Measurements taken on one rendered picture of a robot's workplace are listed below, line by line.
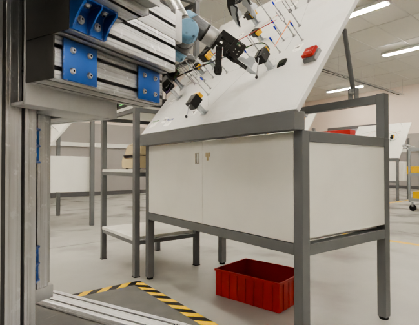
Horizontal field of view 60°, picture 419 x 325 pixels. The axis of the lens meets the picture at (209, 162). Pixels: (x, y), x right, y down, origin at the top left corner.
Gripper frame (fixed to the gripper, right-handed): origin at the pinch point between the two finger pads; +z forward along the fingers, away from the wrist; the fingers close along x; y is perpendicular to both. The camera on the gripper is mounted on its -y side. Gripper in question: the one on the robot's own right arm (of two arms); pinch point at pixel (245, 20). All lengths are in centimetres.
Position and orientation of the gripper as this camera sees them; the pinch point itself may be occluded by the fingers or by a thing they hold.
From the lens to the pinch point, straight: 160.7
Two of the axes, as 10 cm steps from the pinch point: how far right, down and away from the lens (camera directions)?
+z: 4.1, 8.9, 2.1
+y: 6.2, -4.4, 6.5
